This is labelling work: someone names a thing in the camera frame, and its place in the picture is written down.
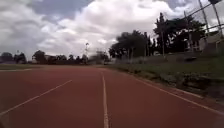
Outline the floodlight mast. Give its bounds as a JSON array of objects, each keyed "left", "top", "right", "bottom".
[{"left": 84, "top": 41, "right": 90, "bottom": 61}]

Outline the group of dark trees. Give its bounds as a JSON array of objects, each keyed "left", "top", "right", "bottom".
[{"left": 108, "top": 12, "right": 208, "bottom": 61}]

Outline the red running track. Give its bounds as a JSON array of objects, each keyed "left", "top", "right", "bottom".
[{"left": 0, "top": 64, "right": 224, "bottom": 128}]

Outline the row of distant trees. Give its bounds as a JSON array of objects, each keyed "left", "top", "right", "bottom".
[{"left": 0, "top": 49, "right": 110, "bottom": 65}]

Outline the grass field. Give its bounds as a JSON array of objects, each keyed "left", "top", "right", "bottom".
[{"left": 0, "top": 63, "right": 44, "bottom": 71}]

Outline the pale building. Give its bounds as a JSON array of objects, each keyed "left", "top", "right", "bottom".
[{"left": 198, "top": 31, "right": 224, "bottom": 54}]

